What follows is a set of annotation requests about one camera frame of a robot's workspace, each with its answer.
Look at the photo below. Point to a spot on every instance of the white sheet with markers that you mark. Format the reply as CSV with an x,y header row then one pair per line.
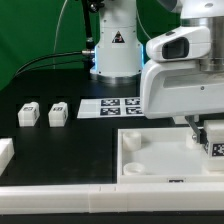
x,y
109,107

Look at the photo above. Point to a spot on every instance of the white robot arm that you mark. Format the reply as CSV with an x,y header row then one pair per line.
x,y
119,57

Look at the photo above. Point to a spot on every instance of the white front barrier wall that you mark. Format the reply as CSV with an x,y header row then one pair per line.
x,y
98,198

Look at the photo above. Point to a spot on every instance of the white square tabletop tray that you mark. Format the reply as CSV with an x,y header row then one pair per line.
x,y
165,155

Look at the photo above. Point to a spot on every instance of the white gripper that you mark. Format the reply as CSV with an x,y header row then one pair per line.
x,y
172,82

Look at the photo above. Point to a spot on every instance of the black vertical pole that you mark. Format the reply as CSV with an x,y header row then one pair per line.
x,y
88,30

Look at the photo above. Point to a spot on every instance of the white left barrier block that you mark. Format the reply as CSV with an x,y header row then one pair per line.
x,y
6,153

